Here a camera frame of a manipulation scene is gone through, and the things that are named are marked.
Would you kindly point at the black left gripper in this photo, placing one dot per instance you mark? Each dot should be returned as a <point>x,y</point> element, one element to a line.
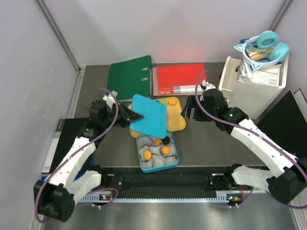
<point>128,116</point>

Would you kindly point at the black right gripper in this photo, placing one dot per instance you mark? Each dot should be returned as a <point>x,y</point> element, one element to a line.
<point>192,103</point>

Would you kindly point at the yellow plastic tray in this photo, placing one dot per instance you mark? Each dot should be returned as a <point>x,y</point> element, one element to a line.
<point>175,123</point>

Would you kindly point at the teal tin lid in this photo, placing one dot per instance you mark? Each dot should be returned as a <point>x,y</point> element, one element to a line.
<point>154,122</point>

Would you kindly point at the orange scalloped cookie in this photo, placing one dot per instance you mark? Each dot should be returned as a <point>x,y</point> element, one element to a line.
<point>157,142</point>

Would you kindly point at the black round cookie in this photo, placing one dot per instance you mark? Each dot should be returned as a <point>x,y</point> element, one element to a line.
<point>166,141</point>

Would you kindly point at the orange round cookie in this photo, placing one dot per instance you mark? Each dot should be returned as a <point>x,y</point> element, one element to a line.
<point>147,155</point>
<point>172,101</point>

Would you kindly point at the orange flower cookie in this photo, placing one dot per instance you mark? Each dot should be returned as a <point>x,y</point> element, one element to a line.
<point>165,150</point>

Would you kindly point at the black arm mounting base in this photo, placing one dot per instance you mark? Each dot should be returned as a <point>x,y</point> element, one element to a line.
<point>128,179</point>

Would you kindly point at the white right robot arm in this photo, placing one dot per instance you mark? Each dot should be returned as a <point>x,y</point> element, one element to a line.
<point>286,175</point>

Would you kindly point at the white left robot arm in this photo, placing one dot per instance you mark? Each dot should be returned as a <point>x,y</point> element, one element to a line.
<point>57,196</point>

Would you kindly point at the green round cookie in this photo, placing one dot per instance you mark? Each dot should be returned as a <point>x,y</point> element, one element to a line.
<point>164,102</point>

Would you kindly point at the red folder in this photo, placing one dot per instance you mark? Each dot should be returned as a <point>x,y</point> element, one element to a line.
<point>182,74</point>

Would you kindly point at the teal cookie tin box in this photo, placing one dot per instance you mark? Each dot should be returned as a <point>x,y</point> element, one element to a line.
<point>158,162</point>

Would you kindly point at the white storage cabinet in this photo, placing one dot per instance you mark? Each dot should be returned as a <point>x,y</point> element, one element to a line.
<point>250,98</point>

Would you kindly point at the black notebook at left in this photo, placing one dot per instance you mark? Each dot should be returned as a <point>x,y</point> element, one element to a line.
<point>63,139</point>

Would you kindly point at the blue folder at left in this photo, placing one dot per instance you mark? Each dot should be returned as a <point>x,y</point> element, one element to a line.
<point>44,176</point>

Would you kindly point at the black binder at right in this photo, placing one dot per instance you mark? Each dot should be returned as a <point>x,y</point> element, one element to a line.
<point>286,125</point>

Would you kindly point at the teal cat-ear headphones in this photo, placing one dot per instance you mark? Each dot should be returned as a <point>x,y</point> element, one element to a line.
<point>268,43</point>

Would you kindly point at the green ring binder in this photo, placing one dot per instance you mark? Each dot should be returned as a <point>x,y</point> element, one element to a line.
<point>130,77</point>

